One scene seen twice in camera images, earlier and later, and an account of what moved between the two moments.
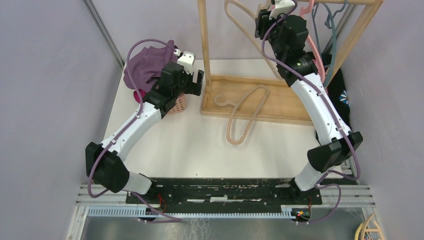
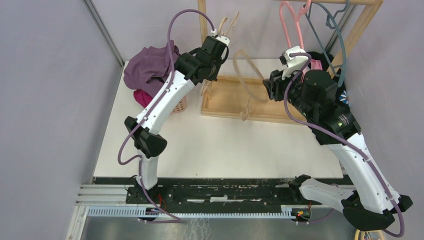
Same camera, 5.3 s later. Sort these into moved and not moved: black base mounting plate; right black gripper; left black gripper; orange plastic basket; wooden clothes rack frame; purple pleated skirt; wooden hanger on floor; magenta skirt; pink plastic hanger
Moved: left black gripper; pink plastic hanger; right black gripper
Not moved: orange plastic basket; black base mounting plate; magenta skirt; wooden clothes rack frame; purple pleated skirt; wooden hanger on floor
